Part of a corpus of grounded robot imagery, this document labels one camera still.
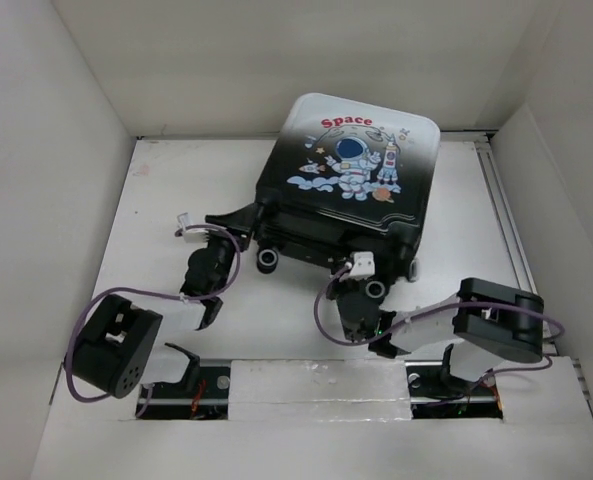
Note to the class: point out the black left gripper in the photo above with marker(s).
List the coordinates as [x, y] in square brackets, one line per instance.
[243, 221]

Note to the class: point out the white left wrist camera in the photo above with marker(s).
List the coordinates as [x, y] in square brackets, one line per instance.
[188, 232]

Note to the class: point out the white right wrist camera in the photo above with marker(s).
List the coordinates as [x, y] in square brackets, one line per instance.
[360, 266]

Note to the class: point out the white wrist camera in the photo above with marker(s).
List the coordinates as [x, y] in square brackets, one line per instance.
[188, 232]
[360, 266]

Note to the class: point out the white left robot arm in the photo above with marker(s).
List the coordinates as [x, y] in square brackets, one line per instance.
[112, 340]

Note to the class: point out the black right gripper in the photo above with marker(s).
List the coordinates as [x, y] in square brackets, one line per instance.
[338, 283]

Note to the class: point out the black white astronaut suitcase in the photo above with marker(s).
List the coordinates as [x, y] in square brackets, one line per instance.
[346, 177]

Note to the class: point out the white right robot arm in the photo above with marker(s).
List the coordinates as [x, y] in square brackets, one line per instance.
[480, 326]

